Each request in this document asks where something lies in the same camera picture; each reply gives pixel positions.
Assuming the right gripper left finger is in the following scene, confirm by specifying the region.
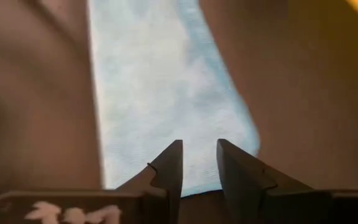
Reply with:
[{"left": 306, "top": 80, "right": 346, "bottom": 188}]
[{"left": 115, "top": 139, "right": 184, "bottom": 224}]

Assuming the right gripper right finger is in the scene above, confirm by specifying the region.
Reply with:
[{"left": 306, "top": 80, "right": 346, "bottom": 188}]
[{"left": 216, "top": 139, "right": 314, "bottom": 224}]

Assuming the light blue microfiber towel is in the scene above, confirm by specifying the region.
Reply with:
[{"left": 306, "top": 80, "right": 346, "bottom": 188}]
[{"left": 87, "top": 0, "right": 260, "bottom": 197}]

